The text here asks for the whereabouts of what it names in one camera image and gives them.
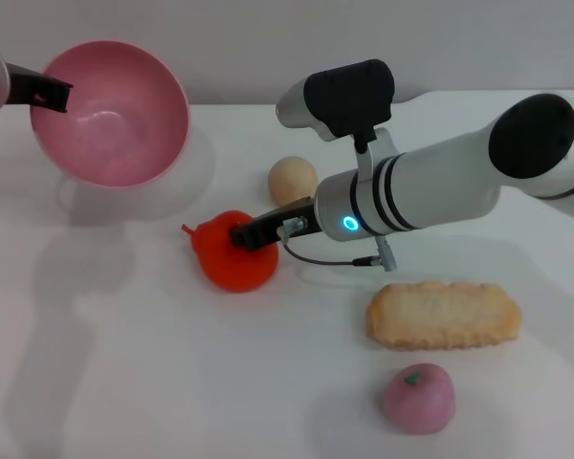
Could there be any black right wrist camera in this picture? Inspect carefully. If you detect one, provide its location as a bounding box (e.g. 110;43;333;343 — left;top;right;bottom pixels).
276;58;395;155

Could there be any orange toy fruit with stem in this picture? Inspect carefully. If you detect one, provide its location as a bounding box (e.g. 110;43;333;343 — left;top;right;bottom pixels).
180;209;280;294

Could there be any pink plastic bowl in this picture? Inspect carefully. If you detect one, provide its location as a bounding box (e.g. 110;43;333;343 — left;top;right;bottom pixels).
30;40;191;188

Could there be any beige round bun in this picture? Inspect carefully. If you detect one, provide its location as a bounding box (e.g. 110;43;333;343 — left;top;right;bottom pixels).
267;155;320;208

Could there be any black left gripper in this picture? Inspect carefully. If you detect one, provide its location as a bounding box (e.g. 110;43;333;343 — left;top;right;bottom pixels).
4;61;75;115

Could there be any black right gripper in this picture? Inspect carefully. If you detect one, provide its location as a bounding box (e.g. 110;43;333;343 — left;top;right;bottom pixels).
231;194;320;253

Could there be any pink toy peach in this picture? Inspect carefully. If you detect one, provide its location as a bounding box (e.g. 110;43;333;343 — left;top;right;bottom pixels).
381;362;457;435

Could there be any tan oblong biscuit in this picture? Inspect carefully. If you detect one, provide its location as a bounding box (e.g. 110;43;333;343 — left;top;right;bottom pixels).
365;280;522;353

